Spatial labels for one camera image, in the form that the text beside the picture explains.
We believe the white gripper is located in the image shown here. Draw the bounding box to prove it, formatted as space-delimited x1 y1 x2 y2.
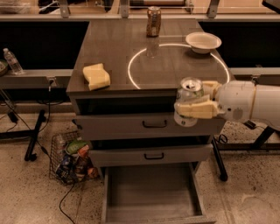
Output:
174 80 256 123

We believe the green white 7up can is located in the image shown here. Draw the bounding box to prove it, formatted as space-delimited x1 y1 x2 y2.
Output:
174 77 204 127

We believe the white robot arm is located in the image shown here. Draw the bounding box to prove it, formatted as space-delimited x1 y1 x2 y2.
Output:
174 77 280 130

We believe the middle grey drawer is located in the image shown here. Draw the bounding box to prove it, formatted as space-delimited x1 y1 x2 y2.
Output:
89 144 212 167

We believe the grey drawer cabinet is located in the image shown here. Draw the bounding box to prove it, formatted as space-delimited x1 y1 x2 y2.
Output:
66 18 241 185

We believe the brown soda can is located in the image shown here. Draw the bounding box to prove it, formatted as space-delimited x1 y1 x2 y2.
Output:
146 6 161 37

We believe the top grey drawer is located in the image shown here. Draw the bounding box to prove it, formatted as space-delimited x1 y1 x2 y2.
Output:
75 113 225 140

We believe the bottom open grey drawer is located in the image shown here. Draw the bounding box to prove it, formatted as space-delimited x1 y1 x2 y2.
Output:
101 163 215 224

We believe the black power adapter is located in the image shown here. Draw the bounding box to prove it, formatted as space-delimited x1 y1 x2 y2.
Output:
244 121 256 130

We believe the white bowl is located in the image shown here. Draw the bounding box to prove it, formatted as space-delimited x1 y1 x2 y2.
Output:
185 32 221 54

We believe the black table leg right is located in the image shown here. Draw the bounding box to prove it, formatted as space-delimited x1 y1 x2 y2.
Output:
212 126 280 182

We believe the black table leg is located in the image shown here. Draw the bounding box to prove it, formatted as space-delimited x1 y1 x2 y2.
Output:
0 109 46 161
212 126 280 182

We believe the yellow sponge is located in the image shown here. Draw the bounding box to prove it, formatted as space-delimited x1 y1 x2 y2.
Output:
82 63 110 90

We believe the black table leg left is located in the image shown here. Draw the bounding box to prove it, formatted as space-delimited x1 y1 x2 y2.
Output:
0 109 46 161

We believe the clear plastic water bottle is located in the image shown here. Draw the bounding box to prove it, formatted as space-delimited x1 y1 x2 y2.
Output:
3 48 24 74

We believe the wire basket with snacks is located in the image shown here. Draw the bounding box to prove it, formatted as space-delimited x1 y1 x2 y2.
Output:
49 131 99 185

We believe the black floor cable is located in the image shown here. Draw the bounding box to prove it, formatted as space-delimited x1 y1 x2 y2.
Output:
0 78 77 224

